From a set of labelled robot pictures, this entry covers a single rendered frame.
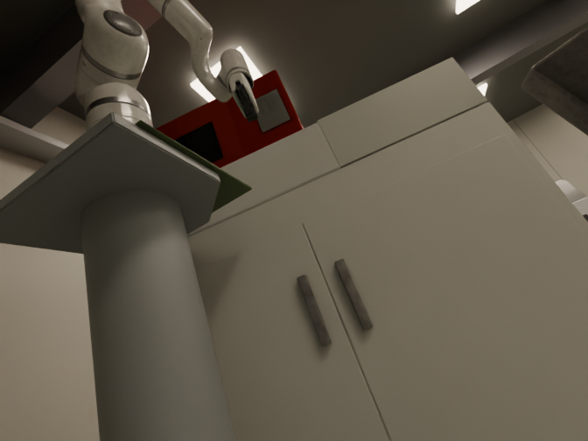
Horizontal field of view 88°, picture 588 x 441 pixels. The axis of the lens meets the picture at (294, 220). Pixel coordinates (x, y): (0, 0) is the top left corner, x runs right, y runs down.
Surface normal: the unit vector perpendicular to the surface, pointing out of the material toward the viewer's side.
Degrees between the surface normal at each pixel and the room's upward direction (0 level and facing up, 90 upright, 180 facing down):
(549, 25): 90
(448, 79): 90
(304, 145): 90
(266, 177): 90
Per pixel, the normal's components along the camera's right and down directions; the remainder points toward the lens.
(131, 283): 0.14, -0.44
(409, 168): -0.23, -0.32
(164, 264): 0.58, -0.51
